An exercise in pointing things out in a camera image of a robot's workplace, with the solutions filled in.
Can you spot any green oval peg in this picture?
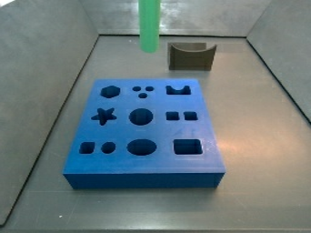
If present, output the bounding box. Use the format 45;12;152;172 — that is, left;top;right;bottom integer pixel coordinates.
139;0;160;53

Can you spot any blue shape sorter block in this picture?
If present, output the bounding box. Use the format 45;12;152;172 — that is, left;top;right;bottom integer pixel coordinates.
63;79;226;189

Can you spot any dark grey curved holder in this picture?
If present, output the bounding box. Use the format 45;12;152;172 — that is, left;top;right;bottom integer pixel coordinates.
168;42;218;71

